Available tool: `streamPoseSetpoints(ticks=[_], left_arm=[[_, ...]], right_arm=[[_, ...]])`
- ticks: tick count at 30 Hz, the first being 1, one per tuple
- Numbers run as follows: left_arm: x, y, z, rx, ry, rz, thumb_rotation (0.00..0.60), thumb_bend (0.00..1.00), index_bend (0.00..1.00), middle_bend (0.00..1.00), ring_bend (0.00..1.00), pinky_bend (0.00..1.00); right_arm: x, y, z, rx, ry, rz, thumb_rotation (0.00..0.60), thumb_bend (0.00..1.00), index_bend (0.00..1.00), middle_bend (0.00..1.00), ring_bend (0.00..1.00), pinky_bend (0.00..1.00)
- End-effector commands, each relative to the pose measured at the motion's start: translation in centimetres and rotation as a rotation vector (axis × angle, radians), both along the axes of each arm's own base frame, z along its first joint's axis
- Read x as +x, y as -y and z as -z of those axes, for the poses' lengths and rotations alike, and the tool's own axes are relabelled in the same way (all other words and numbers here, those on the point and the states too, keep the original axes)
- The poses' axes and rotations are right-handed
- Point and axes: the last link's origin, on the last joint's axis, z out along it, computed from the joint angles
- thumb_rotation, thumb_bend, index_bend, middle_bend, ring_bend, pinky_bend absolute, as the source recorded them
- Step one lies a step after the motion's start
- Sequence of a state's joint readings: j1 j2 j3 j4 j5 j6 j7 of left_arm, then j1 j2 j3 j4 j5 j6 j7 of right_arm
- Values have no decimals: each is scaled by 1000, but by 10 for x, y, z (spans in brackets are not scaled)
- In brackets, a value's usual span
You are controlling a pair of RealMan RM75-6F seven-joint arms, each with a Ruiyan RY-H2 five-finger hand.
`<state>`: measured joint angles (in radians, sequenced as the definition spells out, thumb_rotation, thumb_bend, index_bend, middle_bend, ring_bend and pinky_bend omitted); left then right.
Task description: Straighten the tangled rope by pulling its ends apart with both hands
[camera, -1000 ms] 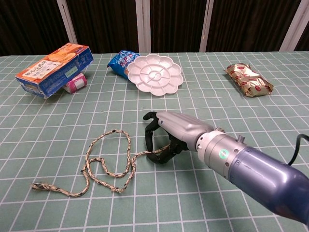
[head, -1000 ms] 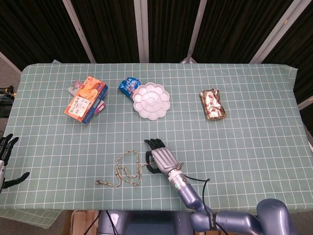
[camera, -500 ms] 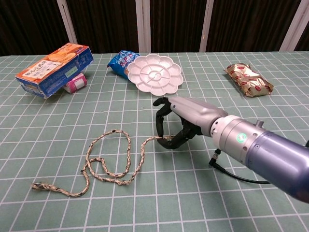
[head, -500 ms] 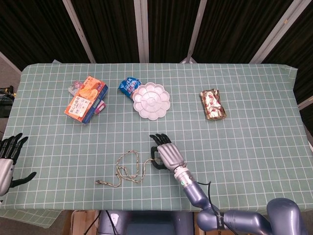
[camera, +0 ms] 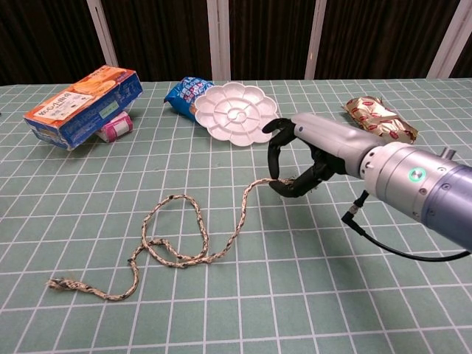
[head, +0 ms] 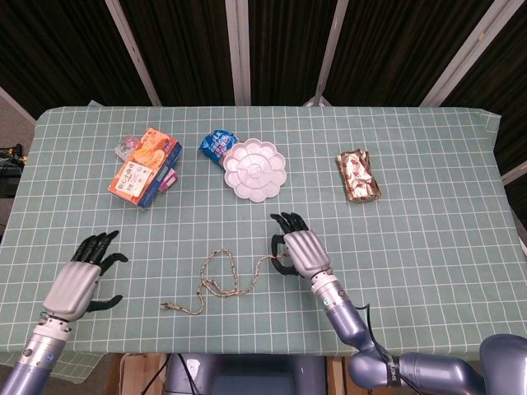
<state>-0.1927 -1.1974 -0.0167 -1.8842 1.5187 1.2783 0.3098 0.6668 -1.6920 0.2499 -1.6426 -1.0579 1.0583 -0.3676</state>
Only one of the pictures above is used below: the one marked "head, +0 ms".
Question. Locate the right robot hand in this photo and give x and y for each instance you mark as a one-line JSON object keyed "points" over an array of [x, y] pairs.
{"points": [[306, 253]]}

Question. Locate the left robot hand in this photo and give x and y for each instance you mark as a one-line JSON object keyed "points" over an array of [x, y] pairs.
{"points": [[74, 288]]}

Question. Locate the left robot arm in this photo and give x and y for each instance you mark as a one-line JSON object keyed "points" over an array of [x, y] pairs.
{"points": [[33, 354]]}

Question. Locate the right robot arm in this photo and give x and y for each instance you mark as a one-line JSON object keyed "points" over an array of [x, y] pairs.
{"points": [[346, 325]]}

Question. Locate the gold foil snack packet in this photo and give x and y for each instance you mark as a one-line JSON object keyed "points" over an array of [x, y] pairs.
{"points": [[358, 177]]}

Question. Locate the white flower paint palette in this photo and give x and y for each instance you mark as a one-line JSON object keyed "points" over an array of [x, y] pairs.
{"points": [[255, 170]]}

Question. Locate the green checked tablecloth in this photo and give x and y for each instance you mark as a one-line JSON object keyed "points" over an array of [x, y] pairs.
{"points": [[411, 267]]}

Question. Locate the blue grey robot torso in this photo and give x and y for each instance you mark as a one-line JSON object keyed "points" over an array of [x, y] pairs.
{"points": [[255, 374]]}

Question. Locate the orange blue biscuit box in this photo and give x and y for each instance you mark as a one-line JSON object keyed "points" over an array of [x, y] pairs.
{"points": [[144, 168]]}

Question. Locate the blue snack bag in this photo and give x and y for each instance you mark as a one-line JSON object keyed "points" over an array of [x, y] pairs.
{"points": [[212, 146]]}

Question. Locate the small floral pink pack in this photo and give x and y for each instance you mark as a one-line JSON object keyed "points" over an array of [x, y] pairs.
{"points": [[124, 148]]}

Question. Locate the white frame post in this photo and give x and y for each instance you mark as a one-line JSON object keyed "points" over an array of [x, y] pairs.
{"points": [[465, 53], [331, 45], [131, 49], [239, 49]]}

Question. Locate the white frame beam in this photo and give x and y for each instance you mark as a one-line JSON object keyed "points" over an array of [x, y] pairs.
{"points": [[514, 173]]}

